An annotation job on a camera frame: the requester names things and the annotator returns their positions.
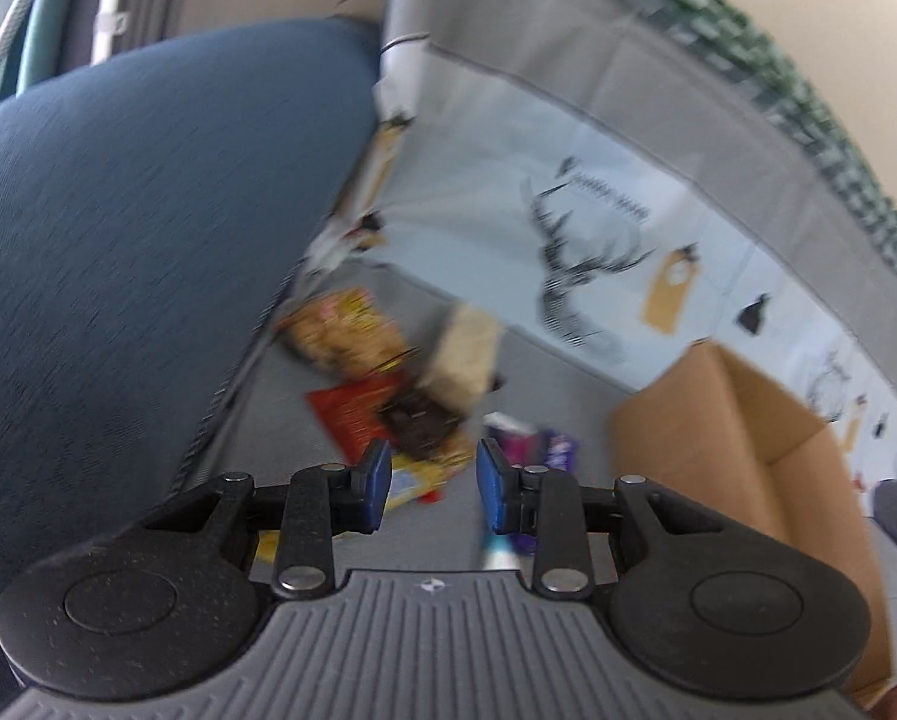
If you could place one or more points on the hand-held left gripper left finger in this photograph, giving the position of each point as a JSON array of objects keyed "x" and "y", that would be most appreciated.
[{"x": 377, "y": 484}]

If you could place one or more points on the brown cardboard box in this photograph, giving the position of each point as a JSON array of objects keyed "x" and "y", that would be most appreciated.
[{"x": 718, "y": 427}]

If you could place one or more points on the green checkered cloth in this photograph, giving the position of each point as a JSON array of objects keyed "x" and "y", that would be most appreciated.
[{"x": 793, "y": 90}]

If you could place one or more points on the black snack packet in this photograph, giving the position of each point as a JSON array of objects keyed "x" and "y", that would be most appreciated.
[{"x": 418, "y": 424}]

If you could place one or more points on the clear peanut bag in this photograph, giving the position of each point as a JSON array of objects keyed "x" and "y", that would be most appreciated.
[{"x": 336, "y": 330}]

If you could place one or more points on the yellow red snack packet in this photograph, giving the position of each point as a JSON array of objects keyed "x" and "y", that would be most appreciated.
[{"x": 418, "y": 480}]

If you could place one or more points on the teal tube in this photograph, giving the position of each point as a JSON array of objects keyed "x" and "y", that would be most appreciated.
[{"x": 43, "y": 22}]

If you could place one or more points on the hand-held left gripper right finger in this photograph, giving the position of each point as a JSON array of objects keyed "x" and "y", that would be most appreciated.
[{"x": 493, "y": 487}]

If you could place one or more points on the beige snack packet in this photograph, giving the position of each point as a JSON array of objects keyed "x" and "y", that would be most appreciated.
[{"x": 463, "y": 352}]

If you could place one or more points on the blue sofa cushion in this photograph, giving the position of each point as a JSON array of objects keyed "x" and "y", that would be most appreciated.
[{"x": 118, "y": 277}]

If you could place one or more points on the purple snack packet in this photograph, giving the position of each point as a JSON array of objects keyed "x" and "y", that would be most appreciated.
[{"x": 549, "y": 450}]

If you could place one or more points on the white teal snack packet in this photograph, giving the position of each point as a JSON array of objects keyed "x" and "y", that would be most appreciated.
[{"x": 497, "y": 556}]

